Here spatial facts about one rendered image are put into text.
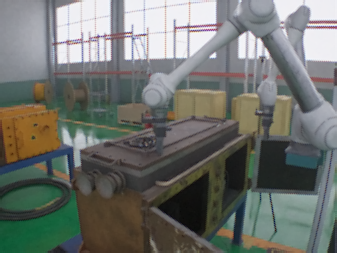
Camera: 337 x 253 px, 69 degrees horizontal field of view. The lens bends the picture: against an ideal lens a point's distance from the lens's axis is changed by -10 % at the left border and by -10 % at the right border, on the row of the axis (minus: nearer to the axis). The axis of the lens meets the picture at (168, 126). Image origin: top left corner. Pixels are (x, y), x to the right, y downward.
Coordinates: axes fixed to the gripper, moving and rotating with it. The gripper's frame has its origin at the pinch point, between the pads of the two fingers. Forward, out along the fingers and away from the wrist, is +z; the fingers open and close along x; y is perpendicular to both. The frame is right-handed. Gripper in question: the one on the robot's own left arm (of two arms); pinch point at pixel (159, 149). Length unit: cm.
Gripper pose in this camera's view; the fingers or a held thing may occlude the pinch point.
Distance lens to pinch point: 138.1
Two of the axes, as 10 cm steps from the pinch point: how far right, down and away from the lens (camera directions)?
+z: 0.0, 9.8, 2.2
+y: 9.8, -0.4, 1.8
